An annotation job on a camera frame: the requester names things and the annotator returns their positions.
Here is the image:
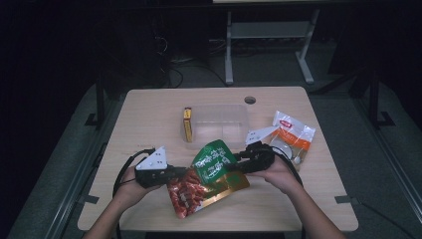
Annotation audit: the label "person's left hand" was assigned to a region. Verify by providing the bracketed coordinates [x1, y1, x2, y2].
[113, 167, 162, 208]

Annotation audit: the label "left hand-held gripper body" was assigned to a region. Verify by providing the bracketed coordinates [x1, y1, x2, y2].
[133, 145, 175, 189]

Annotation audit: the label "thin black floor cable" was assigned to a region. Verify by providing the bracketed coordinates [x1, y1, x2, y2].
[359, 201, 416, 239]

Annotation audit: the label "white and orange snack bag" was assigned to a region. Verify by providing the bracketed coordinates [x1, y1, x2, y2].
[265, 110, 317, 172]

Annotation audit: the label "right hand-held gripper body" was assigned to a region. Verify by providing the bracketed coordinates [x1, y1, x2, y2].
[243, 124, 281, 174]

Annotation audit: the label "person's right hand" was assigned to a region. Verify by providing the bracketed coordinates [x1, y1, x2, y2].
[247, 155, 302, 197]

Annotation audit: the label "small yellow red snack box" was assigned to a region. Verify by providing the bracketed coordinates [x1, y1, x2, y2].
[183, 107, 194, 143]

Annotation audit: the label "white metal stand frame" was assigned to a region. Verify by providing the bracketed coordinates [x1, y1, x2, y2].
[224, 9, 321, 86]

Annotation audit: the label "black floor cables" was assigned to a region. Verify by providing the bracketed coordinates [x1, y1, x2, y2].
[158, 33, 230, 89]

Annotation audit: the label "green and red snack bag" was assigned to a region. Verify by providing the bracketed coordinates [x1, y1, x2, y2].
[166, 138, 251, 220]

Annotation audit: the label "right hand-held gripper cable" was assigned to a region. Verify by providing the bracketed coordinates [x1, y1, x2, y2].
[272, 145, 304, 187]

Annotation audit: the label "left hand-held gripper cable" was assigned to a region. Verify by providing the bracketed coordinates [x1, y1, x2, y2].
[111, 147, 157, 198]

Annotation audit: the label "hand-held gripper cable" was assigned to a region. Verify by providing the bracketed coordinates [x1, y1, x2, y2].
[111, 147, 157, 198]
[272, 145, 304, 187]

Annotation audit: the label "grey metal floor rail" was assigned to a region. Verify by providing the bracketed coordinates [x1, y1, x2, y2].
[351, 96, 422, 217]
[43, 96, 125, 239]

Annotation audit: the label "black metal stand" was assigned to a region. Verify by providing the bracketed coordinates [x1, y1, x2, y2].
[367, 69, 396, 128]
[84, 71, 107, 128]

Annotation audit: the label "grey tape strip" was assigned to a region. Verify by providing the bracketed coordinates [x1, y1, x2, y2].
[79, 194, 100, 205]
[333, 195, 359, 205]

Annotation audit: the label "clear plastic container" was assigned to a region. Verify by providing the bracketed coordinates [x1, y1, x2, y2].
[179, 104, 251, 150]

